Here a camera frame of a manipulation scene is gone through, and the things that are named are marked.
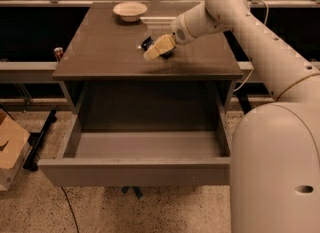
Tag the white ceramic bowl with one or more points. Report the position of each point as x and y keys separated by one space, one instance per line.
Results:
x=130 y=11

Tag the cardboard box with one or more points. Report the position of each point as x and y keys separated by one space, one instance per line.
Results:
x=13 y=148

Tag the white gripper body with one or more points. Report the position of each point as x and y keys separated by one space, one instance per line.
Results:
x=180 y=32

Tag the black metal floor stand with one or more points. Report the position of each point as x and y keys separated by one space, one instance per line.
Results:
x=36 y=142

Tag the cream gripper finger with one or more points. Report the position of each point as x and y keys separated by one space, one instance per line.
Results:
x=160 y=47

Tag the red soda can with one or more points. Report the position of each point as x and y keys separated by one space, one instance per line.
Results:
x=58 y=52

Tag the open grey top drawer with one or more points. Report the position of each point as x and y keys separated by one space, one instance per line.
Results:
x=178 y=158

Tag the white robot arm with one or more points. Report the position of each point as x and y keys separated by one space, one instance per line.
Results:
x=275 y=154

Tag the grey cabinet with top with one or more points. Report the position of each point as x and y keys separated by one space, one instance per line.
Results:
x=113 y=88

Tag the blue tape cross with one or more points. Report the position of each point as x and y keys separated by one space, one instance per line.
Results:
x=137 y=191

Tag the dark blue rxbar wrapper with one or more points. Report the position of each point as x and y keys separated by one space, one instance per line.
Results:
x=147 y=43

